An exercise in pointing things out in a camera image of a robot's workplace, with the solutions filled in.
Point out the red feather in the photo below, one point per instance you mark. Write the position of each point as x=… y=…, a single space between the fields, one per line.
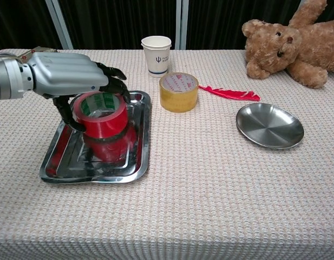
x=229 y=93

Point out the rectangular steel tray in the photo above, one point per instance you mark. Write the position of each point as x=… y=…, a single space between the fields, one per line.
x=115 y=173

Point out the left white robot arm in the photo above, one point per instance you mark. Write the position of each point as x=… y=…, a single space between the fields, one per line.
x=7 y=78

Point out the brown teddy bear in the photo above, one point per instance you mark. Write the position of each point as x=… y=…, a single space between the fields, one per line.
x=304 y=46

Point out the yellow transparent tape roll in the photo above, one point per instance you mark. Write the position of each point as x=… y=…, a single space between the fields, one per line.
x=177 y=103

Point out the beige waffle tablecloth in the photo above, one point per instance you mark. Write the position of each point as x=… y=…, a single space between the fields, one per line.
x=183 y=189

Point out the white paper cup blue logo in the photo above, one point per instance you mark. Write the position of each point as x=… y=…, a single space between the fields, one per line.
x=157 y=59

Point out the gold wrapped package red prints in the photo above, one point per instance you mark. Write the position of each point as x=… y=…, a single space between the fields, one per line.
x=42 y=49

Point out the black curtain panel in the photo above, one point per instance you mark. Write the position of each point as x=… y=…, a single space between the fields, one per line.
x=20 y=21
x=115 y=19
x=223 y=19

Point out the red tape roll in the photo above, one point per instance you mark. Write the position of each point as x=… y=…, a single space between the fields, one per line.
x=107 y=124

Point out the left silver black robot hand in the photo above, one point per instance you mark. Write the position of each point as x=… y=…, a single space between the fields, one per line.
x=66 y=73

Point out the grey partition post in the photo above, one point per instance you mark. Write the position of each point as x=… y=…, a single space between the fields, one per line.
x=59 y=27
x=182 y=21

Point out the round steel plate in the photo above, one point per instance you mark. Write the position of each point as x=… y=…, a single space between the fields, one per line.
x=269 y=127

